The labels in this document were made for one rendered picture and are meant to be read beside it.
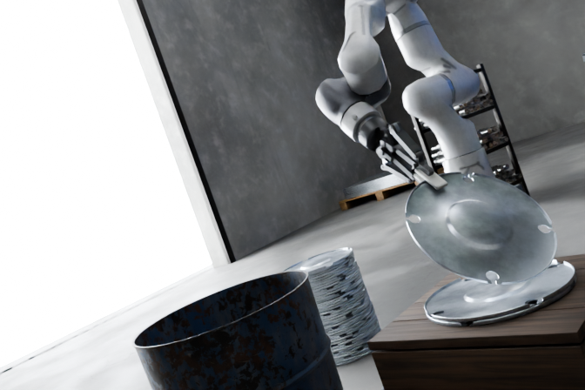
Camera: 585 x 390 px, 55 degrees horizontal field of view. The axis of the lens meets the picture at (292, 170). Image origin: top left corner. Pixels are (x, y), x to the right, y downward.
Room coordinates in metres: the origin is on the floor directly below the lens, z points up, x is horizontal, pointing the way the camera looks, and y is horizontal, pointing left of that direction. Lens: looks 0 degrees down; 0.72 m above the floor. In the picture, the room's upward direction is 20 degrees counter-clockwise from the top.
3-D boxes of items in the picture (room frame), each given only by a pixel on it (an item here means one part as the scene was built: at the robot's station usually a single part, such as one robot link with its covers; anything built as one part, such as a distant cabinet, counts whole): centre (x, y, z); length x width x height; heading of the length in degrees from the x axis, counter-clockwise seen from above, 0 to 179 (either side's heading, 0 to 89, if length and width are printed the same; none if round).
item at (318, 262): (2.14, 0.03, 0.35); 0.29 x 0.29 x 0.01
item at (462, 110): (3.79, -1.15, 0.47); 0.46 x 0.43 x 0.95; 30
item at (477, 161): (1.69, -0.46, 0.52); 0.22 x 0.19 x 0.14; 42
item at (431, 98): (1.64, -0.46, 0.71); 0.18 x 0.11 x 0.25; 114
